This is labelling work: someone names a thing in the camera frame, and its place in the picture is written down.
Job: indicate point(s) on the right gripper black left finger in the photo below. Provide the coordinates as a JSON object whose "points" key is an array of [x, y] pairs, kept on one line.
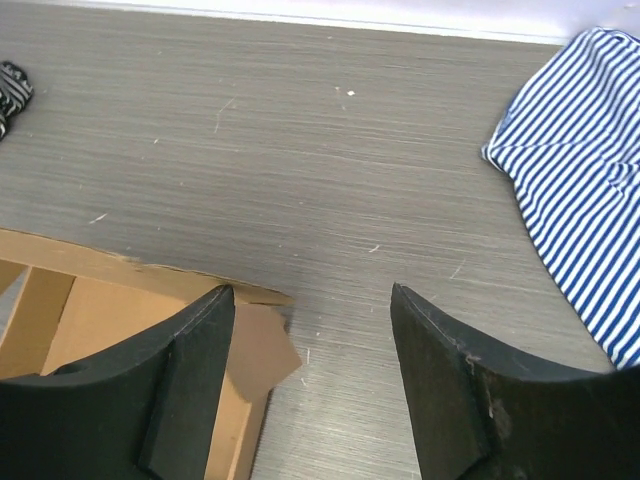
{"points": [[144, 408]]}

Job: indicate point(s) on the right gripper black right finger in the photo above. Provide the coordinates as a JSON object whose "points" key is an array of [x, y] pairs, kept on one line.
{"points": [[482, 409]]}

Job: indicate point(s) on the brown cardboard box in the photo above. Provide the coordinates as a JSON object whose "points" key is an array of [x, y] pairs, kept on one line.
{"points": [[76, 301]]}

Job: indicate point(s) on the blue white striped cloth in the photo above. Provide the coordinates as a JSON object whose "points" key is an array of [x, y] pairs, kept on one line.
{"points": [[569, 142]]}

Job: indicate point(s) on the black white striped cloth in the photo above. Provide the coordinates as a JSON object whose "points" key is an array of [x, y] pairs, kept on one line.
{"points": [[16, 93]]}

